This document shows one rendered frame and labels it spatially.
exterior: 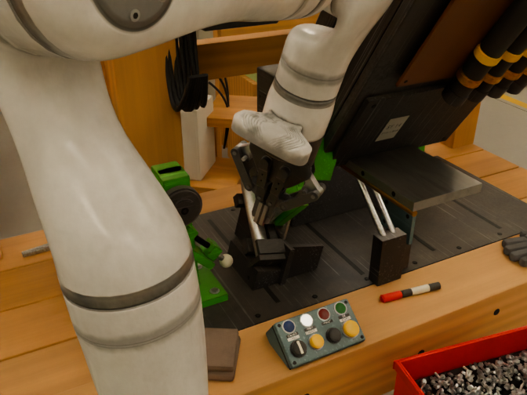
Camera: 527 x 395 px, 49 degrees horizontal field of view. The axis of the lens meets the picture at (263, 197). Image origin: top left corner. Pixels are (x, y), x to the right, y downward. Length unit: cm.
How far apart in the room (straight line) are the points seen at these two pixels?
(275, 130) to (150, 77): 73
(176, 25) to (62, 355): 86
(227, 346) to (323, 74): 56
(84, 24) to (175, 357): 23
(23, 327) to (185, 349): 80
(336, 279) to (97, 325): 86
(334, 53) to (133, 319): 33
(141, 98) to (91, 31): 102
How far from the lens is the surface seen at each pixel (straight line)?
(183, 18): 34
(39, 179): 37
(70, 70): 38
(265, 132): 60
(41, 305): 124
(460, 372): 109
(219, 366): 98
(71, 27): 29
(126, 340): 40
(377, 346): 109
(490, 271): 131
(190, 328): 41
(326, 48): 58
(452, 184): 111
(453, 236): 140
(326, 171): 113
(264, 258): 113
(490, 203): 157
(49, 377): 109
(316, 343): 101
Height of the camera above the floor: 162
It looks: 29 degrees down
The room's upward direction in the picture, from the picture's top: straight up
